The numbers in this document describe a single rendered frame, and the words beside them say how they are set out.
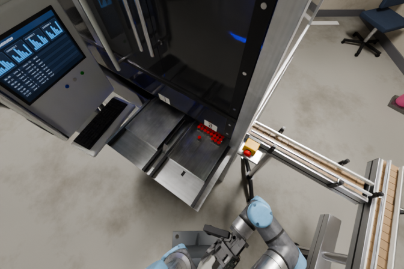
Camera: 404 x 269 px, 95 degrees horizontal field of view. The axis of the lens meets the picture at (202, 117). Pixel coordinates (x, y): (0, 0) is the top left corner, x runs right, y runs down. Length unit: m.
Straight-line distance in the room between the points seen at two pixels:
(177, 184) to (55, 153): 1.78
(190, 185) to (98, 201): 1.28
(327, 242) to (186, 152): 1.06
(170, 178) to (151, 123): 0.38
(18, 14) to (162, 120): 0.82
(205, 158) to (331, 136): 1.82
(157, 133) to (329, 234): 1.28
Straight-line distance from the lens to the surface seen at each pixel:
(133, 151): 1.22
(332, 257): 1.51
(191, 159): 1.13
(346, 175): 1.32
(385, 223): 1.36
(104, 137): 1.42
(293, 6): 0.50
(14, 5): 1.16
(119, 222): 2.10
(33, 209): 2.52
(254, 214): 0.69
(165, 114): 1.29
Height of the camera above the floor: 1.96
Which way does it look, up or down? 59 degrees down
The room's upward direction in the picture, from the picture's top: straight up
